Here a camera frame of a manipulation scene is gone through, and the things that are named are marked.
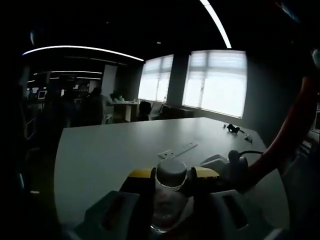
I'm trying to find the clear plastic water bottle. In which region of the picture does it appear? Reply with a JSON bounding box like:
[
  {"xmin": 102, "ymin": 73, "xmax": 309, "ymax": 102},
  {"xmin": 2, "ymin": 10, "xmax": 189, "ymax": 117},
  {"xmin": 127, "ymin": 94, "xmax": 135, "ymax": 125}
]
[{"xmin": 149, "ymin": 159, "xmax": 192, "ymax": 234}]

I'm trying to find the straight ceiling light strip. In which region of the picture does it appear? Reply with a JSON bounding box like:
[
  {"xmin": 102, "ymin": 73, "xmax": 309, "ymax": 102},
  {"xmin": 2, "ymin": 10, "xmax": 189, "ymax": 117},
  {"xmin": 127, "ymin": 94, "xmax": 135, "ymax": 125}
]
[{"xmin": 199, "ymin": 0, "xmax": 232, "ymax": 49}]

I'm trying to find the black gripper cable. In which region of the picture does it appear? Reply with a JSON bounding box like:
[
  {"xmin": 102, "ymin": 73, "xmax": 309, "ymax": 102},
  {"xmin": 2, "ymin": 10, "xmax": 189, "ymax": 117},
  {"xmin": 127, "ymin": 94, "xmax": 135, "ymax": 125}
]
[{"xmin": 238, "ymin": 149, "xmax": 265, "ymax": 158}]

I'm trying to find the black office chair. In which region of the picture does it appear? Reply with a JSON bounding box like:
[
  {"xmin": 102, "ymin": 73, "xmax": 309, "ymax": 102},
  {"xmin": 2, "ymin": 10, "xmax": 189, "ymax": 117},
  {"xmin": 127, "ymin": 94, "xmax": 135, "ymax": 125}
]
[{"xmin": 138, "ymin": 101, "xmax": 153, "ymax": 121}]

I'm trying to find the wide bright window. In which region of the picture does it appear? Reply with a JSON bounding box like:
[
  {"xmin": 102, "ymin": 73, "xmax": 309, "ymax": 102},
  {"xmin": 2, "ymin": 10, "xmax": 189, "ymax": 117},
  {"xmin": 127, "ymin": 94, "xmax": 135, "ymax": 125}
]
[{"xmin": 182, "ymin": 50, "xmax": 248, "ymax": 119}]

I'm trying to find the small black device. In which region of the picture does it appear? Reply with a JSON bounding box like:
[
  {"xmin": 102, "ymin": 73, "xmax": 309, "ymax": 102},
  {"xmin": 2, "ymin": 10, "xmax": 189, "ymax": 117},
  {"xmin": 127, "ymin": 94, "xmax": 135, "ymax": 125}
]
[{"xmin": 226, "ymin": 123, "xmax": 241, "ymax": 135}]

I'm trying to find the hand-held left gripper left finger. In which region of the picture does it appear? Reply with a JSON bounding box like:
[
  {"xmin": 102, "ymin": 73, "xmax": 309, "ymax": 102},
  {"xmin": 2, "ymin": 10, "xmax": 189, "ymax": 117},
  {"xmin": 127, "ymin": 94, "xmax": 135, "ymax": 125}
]
[{"xmin": 74, "ymin": 167, "xmax": 157, "ymax": 240}]

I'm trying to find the white table cable strip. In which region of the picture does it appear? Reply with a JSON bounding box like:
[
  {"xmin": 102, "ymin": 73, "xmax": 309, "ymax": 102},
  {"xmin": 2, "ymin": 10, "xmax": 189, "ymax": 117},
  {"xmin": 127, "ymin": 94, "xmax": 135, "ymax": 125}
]
[{"xmin": 157, "ymin": 142, "xmax": 199, "ymax": 159}]

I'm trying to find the white desk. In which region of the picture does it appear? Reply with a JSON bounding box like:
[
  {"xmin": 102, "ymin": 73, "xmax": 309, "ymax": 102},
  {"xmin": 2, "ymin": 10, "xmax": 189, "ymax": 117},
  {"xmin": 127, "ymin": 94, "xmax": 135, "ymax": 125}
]
[{"xmin": 112, "ymin": 99, "xmax": 141, "ymax": 123}]

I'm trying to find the white table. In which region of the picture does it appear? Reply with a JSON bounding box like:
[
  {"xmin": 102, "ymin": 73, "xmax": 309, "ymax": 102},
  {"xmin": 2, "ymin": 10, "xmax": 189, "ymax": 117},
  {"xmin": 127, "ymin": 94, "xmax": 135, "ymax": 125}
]
[{"xmin": 53, "ymin": 116, "xmax": 292, "ymax": 240}]

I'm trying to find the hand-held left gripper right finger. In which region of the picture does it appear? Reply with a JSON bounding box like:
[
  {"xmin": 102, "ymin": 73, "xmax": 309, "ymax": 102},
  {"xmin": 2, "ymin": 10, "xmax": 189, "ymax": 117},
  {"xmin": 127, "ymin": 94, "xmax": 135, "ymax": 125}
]
[{"xmin": 179, "ymin": 166, "xmax": 278, "ymax": 240}]

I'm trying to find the long curved ceiling light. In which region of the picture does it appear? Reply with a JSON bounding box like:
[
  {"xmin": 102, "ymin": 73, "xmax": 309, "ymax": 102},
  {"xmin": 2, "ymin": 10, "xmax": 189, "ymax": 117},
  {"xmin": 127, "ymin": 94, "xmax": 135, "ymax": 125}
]
[{"xmin": 21, "ymin": 45, "xmax": 145, "ymax": 62}]

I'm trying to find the narrow bright window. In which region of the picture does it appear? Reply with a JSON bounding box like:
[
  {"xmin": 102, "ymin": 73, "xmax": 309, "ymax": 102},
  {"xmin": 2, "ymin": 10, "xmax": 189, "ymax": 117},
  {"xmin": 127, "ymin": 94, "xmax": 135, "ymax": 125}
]
[{"xmin": 137, "ymin": 54, "xmax": 175, "ymax": 103}]

